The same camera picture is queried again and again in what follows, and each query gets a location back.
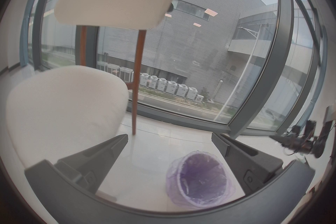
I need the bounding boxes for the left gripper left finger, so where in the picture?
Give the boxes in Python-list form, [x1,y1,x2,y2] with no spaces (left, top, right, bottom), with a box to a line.
[55,134,128,192]

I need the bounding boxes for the purple plastic bag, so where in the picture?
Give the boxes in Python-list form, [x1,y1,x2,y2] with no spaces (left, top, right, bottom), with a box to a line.
[166,150,235,209]

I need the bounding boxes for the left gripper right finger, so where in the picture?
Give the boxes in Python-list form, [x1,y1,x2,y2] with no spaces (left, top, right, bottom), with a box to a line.
[212,132,284,193]

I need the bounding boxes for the white trash bin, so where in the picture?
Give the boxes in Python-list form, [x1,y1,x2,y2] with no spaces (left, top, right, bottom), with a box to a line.
[168,152,234,208]

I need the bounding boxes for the window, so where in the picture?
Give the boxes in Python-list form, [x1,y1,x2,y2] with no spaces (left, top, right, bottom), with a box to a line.
[20,0,328,139]

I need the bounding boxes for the white cushioned wooden chair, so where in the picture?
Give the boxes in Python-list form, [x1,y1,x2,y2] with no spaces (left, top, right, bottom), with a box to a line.
[5,0,176,169]

